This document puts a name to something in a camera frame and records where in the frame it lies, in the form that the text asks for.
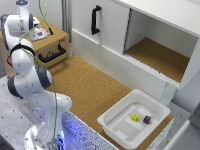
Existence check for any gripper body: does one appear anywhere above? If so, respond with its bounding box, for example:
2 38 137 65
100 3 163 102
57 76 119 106
30 26 54 43

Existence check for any wooden drawer box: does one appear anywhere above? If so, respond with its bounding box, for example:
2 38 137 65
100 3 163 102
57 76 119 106
0 15 71 79

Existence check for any white sliding door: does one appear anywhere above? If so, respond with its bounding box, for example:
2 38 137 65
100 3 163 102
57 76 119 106
72 0 131 55

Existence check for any white cabinet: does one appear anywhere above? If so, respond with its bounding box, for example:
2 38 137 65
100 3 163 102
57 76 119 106
71 0 200 108

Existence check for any white plastic box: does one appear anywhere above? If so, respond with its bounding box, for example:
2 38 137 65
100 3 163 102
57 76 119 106
96 88 172 150

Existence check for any yellow block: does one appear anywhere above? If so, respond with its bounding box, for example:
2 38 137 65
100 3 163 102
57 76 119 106
130 113 140 123

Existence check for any purple block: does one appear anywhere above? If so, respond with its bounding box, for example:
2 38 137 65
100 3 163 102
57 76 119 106
142 114 152 125

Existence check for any black drawer handle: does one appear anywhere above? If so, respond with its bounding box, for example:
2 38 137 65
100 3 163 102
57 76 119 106
37 43 67 64

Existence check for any black door handle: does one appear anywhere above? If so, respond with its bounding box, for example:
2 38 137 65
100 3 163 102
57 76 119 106
90 4 103 36

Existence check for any green cable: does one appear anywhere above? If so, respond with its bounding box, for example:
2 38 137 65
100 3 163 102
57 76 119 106
17 0 60 150

